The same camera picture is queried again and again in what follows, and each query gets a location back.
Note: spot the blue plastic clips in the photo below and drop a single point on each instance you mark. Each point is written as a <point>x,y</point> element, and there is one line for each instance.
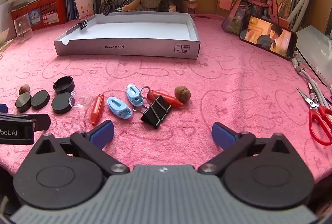
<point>134,95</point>

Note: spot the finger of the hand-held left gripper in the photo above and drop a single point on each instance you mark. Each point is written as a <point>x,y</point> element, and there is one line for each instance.
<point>3,108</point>
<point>41,121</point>

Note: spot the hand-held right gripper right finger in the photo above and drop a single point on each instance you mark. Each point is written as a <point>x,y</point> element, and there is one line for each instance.
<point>223,135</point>

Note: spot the pink bunny-print towel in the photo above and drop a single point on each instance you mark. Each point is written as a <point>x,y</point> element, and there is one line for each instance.
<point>220,83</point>

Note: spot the red crayon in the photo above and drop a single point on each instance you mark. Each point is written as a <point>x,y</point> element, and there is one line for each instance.
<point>168,99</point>
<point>97,109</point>

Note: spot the miniature black bicycle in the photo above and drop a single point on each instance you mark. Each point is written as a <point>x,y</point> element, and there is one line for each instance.
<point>106,8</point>

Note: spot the grey cardboard box tray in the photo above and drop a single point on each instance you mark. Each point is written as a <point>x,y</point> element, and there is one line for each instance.
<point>129,48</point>

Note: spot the black disc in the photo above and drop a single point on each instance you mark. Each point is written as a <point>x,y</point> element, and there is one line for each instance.
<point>40,99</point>
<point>23,102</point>
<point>61,104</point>

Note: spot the black round cap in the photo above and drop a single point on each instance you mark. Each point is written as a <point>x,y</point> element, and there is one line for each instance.
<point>63,85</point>

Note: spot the small black binder clip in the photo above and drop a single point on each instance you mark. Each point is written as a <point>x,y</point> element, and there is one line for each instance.
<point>83,24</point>

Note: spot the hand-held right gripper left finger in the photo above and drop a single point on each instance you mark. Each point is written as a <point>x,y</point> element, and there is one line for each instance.
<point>101,133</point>

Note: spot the brown cardboard sheet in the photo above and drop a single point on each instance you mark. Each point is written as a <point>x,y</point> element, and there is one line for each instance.
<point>320,5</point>

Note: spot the large black binder clip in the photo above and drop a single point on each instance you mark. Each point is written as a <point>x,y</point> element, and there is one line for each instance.
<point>155,113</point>

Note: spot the white cat paper cup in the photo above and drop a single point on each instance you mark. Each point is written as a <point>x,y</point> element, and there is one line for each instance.
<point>84,8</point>

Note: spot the black smartphone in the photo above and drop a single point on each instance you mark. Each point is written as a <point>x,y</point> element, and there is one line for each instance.
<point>267,38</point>

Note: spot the small brown jar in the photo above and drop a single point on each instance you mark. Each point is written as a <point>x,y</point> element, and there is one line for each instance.
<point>190,8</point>

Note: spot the clear glass mug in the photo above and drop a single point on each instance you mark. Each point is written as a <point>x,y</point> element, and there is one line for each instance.
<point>23,26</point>

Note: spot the wooden drawer organiser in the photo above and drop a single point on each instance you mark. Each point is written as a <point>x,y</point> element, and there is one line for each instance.
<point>207,4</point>

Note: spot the red plastic crate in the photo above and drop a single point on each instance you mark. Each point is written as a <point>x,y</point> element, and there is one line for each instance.
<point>49,13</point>

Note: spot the light blue clip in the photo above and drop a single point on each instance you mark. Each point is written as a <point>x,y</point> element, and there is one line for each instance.
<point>119,107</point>

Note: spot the brown hazelnut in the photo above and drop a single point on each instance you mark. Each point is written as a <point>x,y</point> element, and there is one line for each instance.
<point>24,89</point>
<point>182,94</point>

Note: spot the white plastic board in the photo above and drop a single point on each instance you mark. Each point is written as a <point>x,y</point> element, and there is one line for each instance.
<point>316,50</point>

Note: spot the clear plastic half dome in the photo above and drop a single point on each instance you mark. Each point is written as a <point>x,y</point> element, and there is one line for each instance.
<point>81,100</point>

